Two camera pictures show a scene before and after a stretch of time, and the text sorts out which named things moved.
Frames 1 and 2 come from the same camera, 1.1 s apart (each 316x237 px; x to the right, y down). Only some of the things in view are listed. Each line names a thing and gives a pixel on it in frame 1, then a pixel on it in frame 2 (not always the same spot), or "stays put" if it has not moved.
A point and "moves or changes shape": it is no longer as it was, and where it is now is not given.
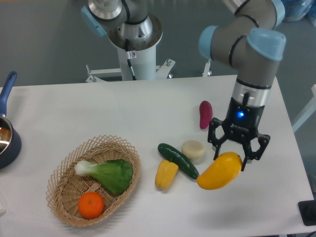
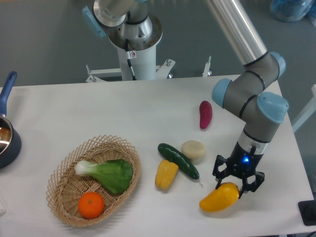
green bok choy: x=115 y=174 stays put
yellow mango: x=222 y=171 moves or changes shape
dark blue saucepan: x=10 y=139 stays put
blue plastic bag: x=296 y=10 stays put
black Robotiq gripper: x=241 y=124 → x=243 y=162
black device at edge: x=307 y=210 stays put
